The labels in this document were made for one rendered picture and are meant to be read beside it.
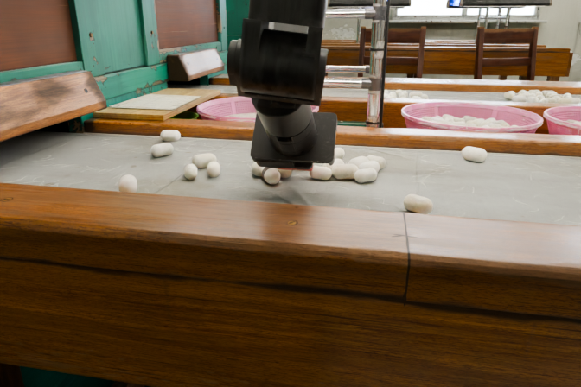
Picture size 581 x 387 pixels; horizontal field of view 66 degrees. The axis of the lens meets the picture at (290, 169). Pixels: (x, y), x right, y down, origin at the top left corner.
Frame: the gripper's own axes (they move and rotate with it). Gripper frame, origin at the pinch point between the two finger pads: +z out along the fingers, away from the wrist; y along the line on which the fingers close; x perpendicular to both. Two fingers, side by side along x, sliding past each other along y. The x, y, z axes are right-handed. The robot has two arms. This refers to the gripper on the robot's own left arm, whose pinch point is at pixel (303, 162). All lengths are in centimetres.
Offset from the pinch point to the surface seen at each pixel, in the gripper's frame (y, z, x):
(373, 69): -9.0, 10.7, -22.3
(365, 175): -8.8, -1.3, 1.9
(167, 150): 22.7, 3.8, -2.4
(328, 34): 51, 392, -317
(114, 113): 40.3, 13.4, -13.4
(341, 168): -5.5, -1.0, 1.0
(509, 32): -90, 194, -169
